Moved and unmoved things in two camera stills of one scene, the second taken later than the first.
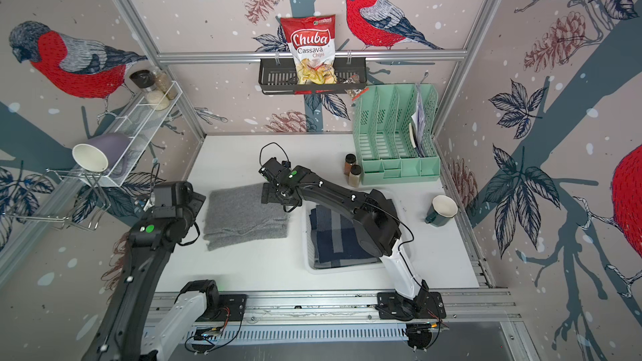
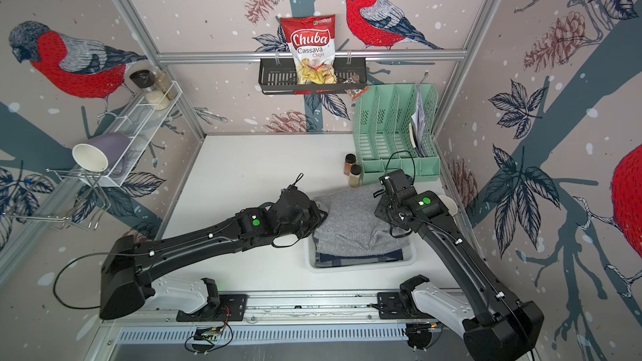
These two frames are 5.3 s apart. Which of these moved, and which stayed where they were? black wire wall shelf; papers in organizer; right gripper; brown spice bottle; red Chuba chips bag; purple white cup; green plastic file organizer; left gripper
Moved: left gripper; right gripper
Stayed: green plastic file organizer; black wire wall shelf; papers in organizer; brown spice bottle; red Chuba chips bag; purple white cup
